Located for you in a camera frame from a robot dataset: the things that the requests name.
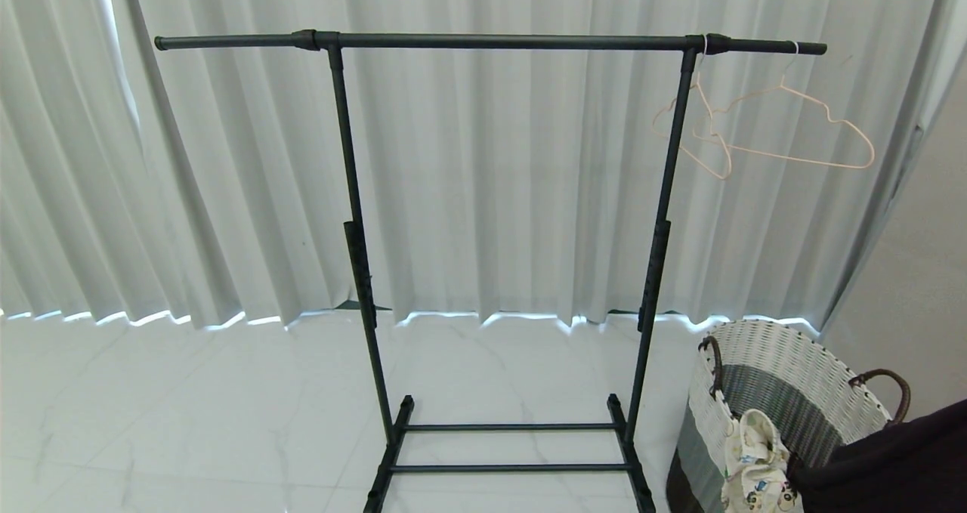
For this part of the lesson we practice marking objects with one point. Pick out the pink clothes hanger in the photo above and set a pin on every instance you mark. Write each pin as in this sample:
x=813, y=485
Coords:
x=786, y=155
x=729, y=162

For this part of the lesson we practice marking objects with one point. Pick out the black garment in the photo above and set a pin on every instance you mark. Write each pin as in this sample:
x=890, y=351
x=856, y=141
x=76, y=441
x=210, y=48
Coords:
x=891, y=468

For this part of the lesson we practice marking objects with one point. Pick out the black clothes rack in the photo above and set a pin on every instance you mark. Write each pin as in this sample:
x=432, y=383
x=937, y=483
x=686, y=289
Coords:
x=529, y=41

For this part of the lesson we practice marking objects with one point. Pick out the white laundry basket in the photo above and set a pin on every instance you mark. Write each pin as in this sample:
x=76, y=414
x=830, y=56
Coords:
x=793, y=362

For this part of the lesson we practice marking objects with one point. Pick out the white curtain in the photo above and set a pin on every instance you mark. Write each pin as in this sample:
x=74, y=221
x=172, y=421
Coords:
x=491, y=180

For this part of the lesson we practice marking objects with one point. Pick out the cream printed garment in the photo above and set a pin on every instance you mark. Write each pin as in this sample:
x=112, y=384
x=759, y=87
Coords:
x=755, y=460

